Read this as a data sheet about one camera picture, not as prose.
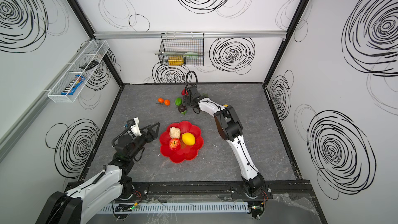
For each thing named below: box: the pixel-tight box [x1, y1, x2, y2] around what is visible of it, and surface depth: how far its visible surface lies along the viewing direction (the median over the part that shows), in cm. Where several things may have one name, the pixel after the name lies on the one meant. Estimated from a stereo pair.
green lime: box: [174, 97, 182, 106], surface depth 107 cm
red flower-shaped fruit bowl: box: [159, 120, 205, 164], surface depth 88 cm
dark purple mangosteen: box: [177, 104, 188, 116], surface depth 103 cm
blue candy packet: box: [60, 75, 87, 96], surface depth 72 cm
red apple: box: [168, 137, 181, 150], surface depth 85 cm
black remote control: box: [79, 59, 100, 71], surface depth 82 cm
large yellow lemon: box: [181, 132, 196, 146], surface depth 89 cm
